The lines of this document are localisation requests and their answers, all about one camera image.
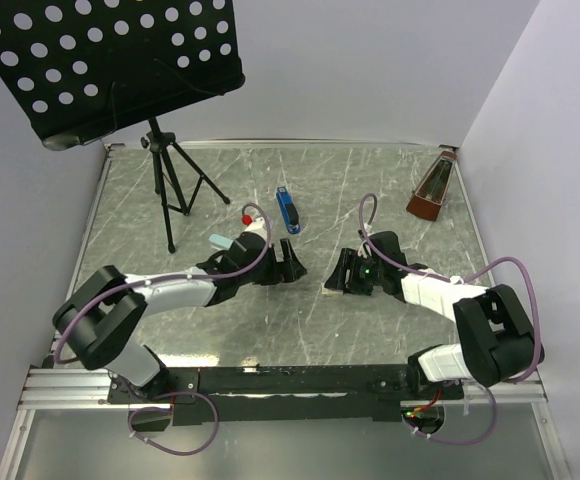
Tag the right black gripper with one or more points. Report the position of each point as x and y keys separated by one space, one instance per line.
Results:
x=337 y=278

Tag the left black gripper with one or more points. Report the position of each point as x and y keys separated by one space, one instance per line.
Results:
x=284 y=271

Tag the blue black stapler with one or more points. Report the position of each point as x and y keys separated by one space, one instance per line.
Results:
x=288 y=210

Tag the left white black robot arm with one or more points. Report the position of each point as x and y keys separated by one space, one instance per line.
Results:
x=97 y=322

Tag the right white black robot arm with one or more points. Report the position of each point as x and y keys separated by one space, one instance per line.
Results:
x=496 y=340

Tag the light blue white stapler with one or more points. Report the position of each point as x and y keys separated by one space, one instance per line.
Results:
x=219 y=242

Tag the brown wooden metronome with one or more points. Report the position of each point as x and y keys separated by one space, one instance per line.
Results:
x=427 y=198

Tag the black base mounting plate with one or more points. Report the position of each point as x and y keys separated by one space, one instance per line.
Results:
x=268 y=393

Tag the black music stand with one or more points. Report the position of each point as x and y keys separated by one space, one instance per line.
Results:
x=82 y=70

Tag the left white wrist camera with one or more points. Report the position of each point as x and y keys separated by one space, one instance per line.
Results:
x=255 y=225

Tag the aluminium frame rail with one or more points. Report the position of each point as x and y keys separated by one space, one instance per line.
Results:
x=67 y=389

